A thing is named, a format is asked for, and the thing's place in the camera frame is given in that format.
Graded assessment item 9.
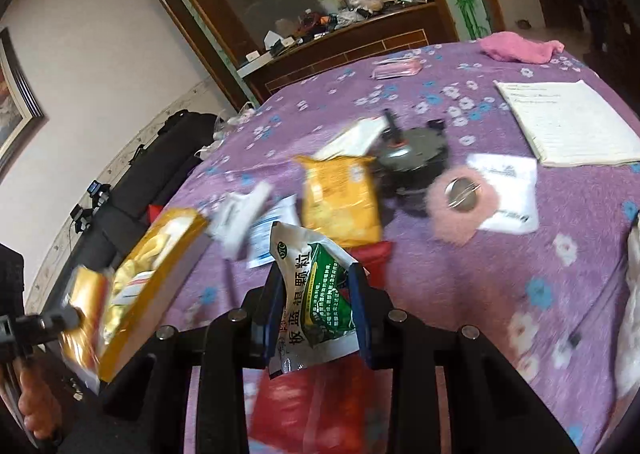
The green white medicine sachet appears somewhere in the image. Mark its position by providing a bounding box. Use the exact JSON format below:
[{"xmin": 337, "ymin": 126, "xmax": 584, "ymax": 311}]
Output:
[{"xmin": 269, "ymin": 221, "xmax": 359, "ymax": 377}]

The pink plush badge toy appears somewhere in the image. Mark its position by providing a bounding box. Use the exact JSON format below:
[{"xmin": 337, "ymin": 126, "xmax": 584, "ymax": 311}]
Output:
[{"xmin": 425, "ymin": 165, "xmax": 498, "ymax": 246}]

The person's left hand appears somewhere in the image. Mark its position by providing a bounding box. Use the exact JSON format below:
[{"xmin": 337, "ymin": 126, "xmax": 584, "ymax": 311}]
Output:
[{"xmin": 15, "ymin": 360, "xmax": 62, "ymax": 440}]

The red packet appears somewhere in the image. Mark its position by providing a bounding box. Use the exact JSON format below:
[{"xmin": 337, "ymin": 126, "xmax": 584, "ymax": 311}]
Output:
[{"xmin": 246, "ymin": 239, "xmax": 396, "ymax": 454}]

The white blue text sachet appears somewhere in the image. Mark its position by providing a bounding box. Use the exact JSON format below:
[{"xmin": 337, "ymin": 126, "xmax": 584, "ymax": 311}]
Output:
[{"xmin": 245, "ymin": 193, "xmax": 304, "ymax": 270}]

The white box yellow tape rim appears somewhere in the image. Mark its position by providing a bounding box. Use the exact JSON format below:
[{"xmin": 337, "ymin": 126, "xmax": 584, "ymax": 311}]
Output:
[{"xmin": 98, "ymin": 208, "xmax": 210, "ymax": 382}]

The white foam block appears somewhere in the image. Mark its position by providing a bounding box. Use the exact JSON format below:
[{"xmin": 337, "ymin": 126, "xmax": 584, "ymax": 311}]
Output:
[{"xmin": 207, "ymin": 181, "xmax": 272, "ymax": 260}]

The gold foil snack bag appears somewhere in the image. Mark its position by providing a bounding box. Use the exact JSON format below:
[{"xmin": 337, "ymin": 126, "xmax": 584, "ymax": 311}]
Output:
[{"xmin": 295, "ymin": 155, "xmax": 383, "ymax": 248}]

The black sofa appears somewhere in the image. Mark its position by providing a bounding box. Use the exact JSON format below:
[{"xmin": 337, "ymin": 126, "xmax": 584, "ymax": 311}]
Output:
[{"xmin": 43, "ymin": 110, "xmax": 218, "ymax": 310}]

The black motor with gear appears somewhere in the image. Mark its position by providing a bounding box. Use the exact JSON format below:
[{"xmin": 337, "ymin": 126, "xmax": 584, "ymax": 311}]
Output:
[{"xmin": 372, "ymin": 109, "xmax": 449, "ymax": 214}]

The white packet behind gold bag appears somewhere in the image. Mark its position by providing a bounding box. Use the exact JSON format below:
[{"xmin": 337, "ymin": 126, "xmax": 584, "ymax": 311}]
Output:
[{"xmin": 312, "ymin": 116, "xmax": 388, "ymax": 161}]

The white flat pouch black text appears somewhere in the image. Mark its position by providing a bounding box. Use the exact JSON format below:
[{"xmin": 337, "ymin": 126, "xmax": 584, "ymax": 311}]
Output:
[{"xmin": 466, "ymin": 153, "xmax": 539, "ymax": 235}]

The pink tissue pack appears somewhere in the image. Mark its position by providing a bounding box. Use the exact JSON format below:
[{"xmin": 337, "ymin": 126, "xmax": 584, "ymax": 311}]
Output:
[{"xmin": 371, "ymin": 57, "xmax": 423, "ymax": 81}]

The white lined notepad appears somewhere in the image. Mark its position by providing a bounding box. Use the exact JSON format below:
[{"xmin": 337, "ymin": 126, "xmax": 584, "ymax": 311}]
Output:
[{"xmin": 495, "ymin": 81, "xmax": 639, "ymax": 168}]

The pink towel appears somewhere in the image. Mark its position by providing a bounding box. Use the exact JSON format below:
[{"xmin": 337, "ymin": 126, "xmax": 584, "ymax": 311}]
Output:
[{"xmin": 478, "ymin": 31, "xmax": 565, "ymax": 64}]

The person in dark clothes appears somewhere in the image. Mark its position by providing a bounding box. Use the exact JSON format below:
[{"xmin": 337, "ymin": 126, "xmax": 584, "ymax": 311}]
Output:
[{"xmin": 577, "ymin": 0, "xmax": 608, "ymax": 52}]

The framed wall picture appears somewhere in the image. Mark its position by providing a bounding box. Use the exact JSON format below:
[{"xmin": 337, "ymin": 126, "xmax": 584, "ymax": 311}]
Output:
[{"xmin": 1, "ymin": 28, "xmax": 47, "ymax": 178}]

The white braided plush rope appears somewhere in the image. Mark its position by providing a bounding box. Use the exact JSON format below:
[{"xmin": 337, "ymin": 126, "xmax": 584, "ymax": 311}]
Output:
[{"xmin": 613, "ymin": 213, "xmax": 640, "ymax": 400}]

